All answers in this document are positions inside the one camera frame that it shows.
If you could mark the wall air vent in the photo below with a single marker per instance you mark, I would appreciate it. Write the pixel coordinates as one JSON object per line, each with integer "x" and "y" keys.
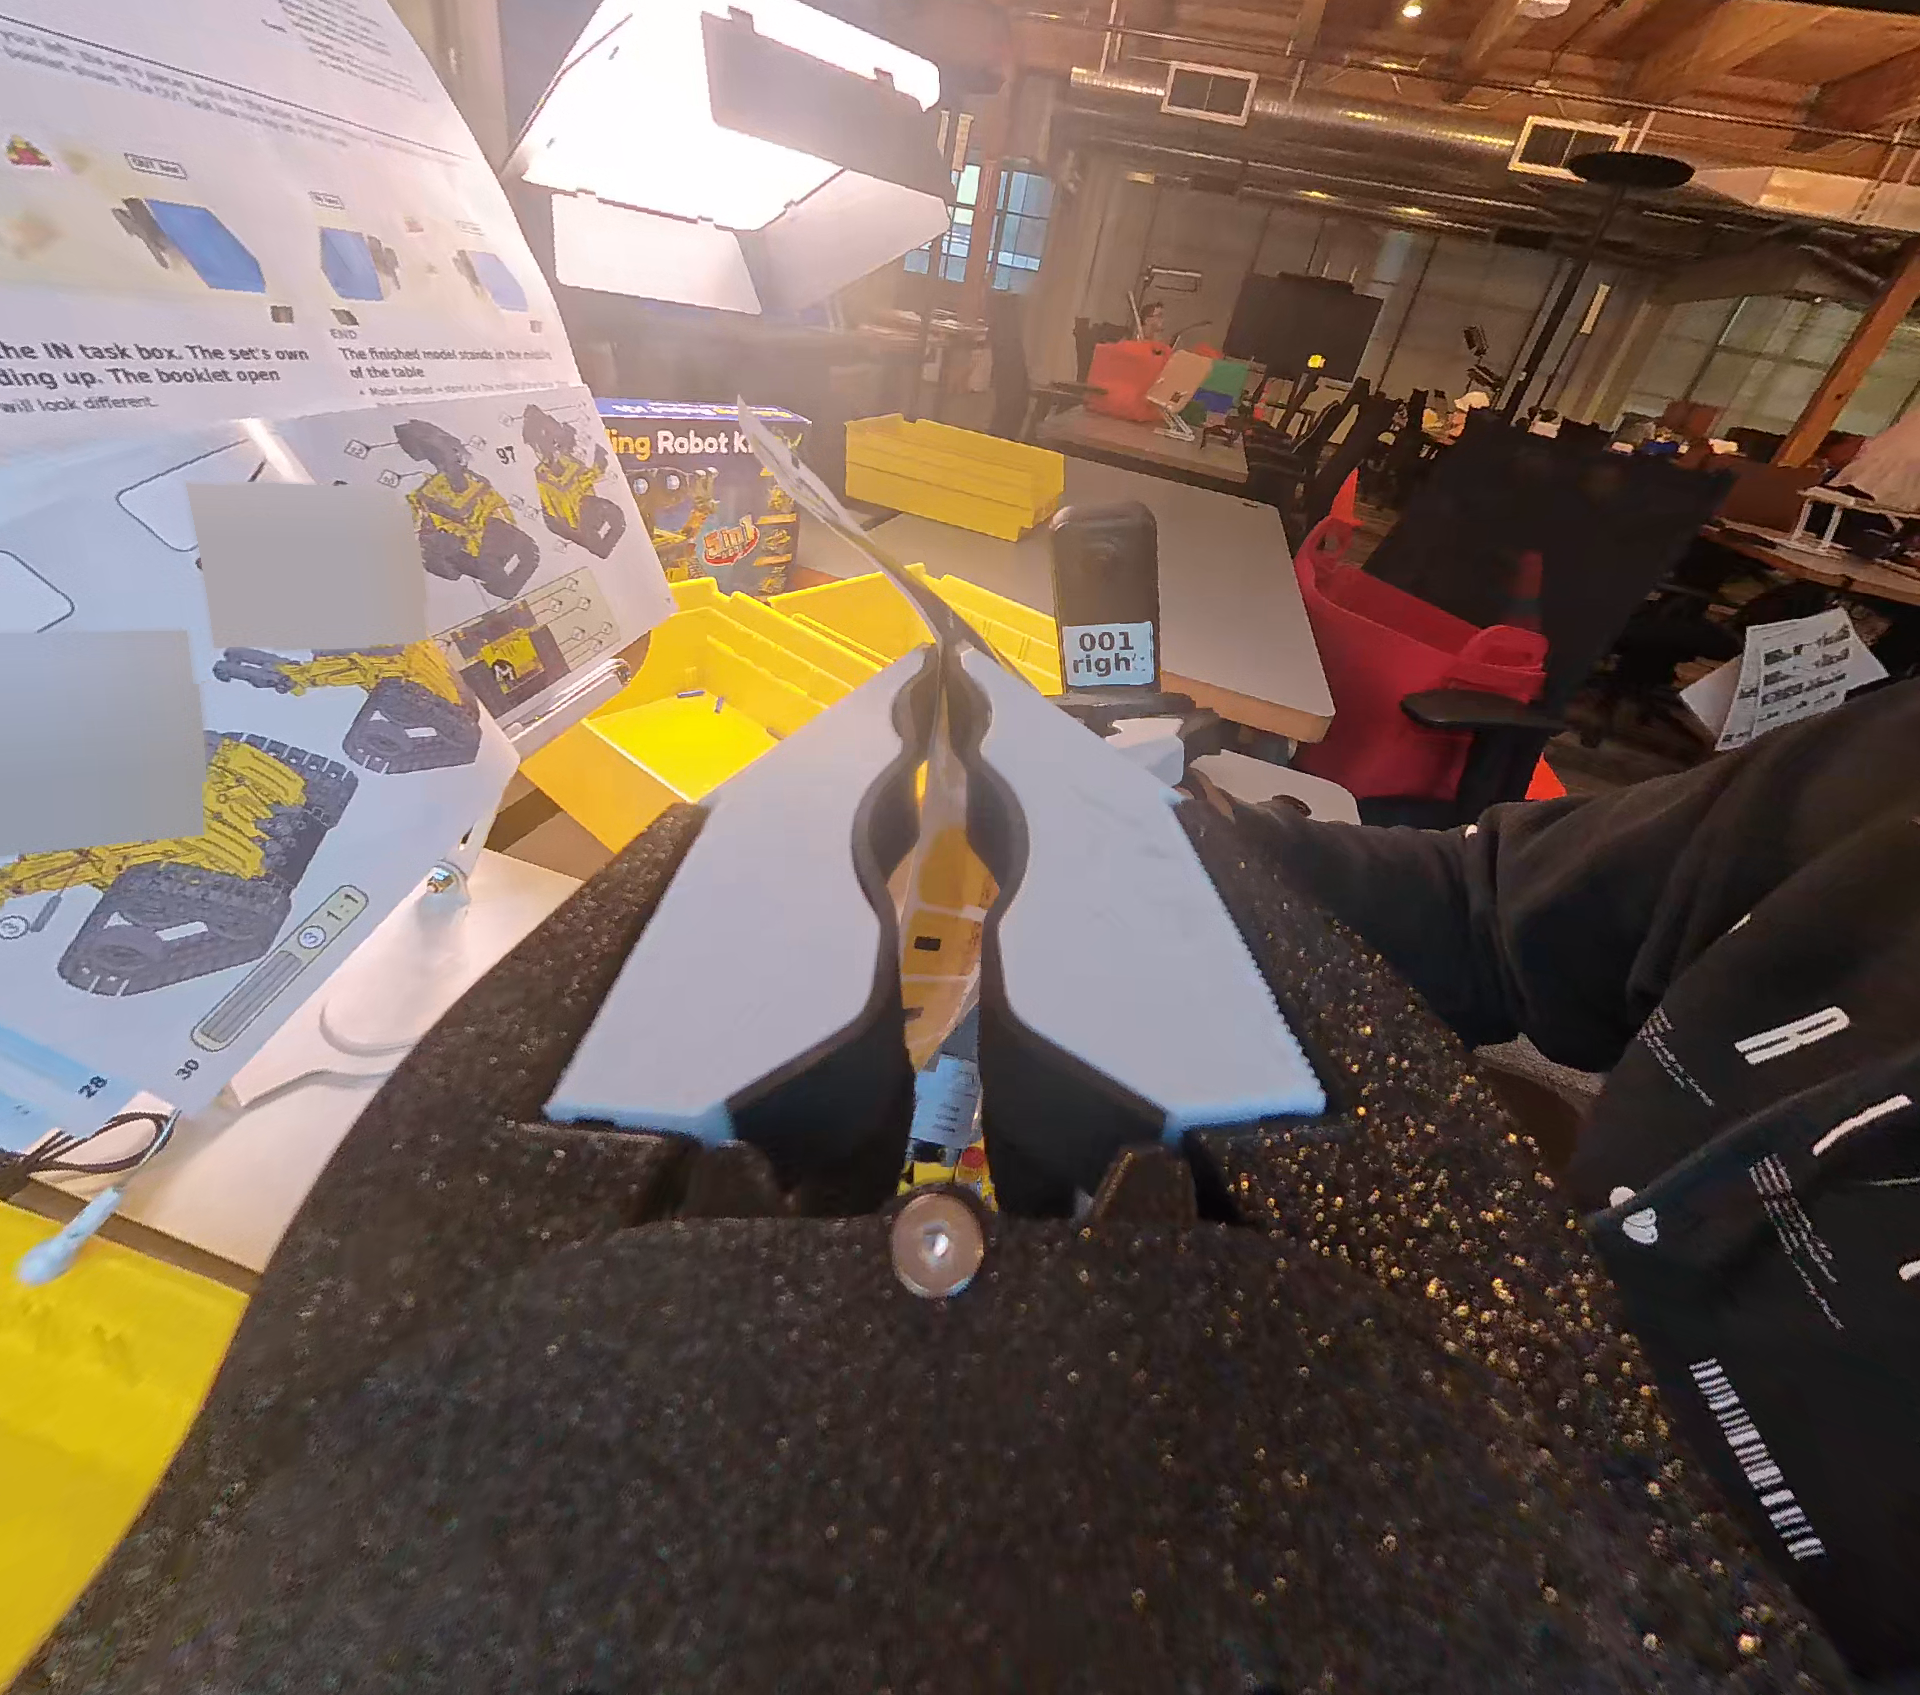
{"x": 1210, "y": 91}
{"x": 1568, "y": 146}

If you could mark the person's right forearm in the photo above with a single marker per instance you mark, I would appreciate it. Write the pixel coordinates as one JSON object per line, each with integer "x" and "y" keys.
{"x": 1501, "y": 914}

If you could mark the studio light panel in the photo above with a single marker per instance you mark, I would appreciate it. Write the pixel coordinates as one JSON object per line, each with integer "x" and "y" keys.
{"x": 675, "y": 105}

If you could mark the black floor lamp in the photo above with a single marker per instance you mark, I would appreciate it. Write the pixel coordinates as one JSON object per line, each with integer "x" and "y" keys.
{"x": 1629, "y": 172}

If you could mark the black office chair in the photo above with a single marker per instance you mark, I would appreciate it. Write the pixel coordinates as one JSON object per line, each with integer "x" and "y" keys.
{"x": 1545, "y": 512}

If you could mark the white sticker sheet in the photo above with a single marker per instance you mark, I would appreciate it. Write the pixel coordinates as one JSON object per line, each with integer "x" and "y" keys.
{"x": 941, "y": 751}

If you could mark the grey table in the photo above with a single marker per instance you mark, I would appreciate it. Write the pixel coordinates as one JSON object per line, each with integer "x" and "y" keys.
{"x": 1140, "y": 442}

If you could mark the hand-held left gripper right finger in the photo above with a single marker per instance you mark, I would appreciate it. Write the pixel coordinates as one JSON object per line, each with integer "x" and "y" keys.
{"x": 1155, "y": 975}

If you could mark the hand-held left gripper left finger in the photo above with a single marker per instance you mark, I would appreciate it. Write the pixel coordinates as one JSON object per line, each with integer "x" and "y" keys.
{"x": 719, "y": 975}

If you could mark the red fabric bag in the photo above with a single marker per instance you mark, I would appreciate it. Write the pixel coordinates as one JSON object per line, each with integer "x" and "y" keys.
{"x": 1127, "y": 373}

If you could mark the person's black hoodie torso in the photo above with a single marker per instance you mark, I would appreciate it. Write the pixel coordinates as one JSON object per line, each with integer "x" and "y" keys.
{"x": 1770, "y": 1277}

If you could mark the printed paper sheet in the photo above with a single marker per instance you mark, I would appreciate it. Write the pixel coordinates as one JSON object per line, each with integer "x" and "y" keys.
{"x": 1792, "y": 675}

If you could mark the window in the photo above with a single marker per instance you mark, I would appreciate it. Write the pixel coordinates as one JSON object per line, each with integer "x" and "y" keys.
{"x": 1021, "y": 225}

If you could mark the dark blue toy box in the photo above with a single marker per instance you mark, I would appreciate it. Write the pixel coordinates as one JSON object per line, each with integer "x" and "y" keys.
{"x": 707, "y": 452}

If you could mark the building instruction booklet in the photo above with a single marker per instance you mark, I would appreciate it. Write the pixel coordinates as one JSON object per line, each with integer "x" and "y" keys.
{"x": 375, "y": 826}

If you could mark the printed task sheet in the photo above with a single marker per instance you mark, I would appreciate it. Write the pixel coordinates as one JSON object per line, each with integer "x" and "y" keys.
{"x": 227, "y": 0}

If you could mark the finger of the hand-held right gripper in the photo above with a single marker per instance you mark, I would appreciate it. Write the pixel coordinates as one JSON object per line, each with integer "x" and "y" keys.
{"x": 1151, "y": 751}
{"x": 1276, "y": 789}

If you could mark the white booklet stand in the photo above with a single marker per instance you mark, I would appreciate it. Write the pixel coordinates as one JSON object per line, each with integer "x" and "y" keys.
{"x": 256, "y": 1170}

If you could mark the black screen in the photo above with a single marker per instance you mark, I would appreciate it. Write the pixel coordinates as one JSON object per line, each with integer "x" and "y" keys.
{"x": 1299, "y": 327}

